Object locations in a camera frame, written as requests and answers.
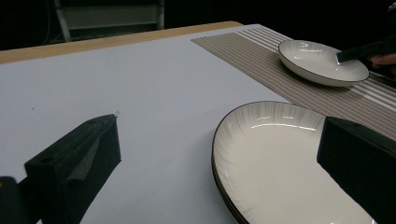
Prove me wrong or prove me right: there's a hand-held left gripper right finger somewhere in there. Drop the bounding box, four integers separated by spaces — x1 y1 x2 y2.
317 116 396 224

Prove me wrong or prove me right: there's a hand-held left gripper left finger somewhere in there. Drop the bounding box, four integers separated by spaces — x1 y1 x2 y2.
23 113 122 224

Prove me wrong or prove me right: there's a white plate with dark rim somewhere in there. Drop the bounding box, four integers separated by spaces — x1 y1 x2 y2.
211 100 377 224
211 155 250 224
277 39 371 88

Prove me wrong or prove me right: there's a white board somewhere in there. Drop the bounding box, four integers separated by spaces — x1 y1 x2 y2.
0 23 292 224

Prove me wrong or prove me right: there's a striped brown placemat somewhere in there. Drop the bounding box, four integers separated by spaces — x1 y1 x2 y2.
191 26 396 142

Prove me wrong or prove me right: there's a wooden table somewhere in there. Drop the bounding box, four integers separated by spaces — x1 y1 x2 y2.
0 21 244 65

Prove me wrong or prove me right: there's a white metal desk frame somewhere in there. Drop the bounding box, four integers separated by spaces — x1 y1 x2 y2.
52 0 166 43

